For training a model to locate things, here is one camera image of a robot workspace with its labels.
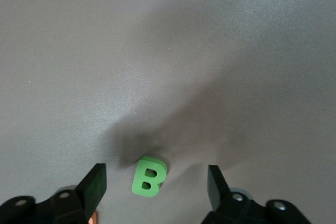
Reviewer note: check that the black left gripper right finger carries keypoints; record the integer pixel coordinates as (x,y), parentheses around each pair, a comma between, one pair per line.
(220,197)

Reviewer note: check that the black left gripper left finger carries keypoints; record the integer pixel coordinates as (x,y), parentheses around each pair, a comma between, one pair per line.
(92,190)

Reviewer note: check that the brown table cover sheet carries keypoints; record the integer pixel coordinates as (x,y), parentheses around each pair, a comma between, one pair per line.
(157,51)

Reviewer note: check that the green foam letter B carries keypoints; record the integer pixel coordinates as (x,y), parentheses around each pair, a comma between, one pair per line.
(137,182)

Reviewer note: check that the orange foam letter E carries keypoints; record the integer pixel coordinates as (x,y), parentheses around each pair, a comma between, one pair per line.
(94,218)

